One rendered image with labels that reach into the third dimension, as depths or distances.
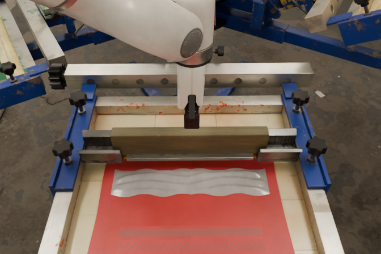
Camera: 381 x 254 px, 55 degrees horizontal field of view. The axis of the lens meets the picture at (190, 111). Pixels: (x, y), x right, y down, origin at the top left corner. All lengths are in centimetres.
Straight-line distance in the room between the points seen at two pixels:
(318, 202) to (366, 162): 150
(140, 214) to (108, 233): 8
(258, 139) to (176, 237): 28
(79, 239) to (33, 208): 128
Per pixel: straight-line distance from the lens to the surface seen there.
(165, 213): 82
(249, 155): 87
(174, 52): 51
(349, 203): 211
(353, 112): 258
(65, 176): 86
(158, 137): 82
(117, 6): 45
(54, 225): 81
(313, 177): 86
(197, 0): 58
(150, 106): 99
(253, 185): 86
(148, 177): 87
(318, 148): 83
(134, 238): 80
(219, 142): 83
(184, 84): 65
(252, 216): 83
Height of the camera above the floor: 167
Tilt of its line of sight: 45 degrees down
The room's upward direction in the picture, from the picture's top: straight up
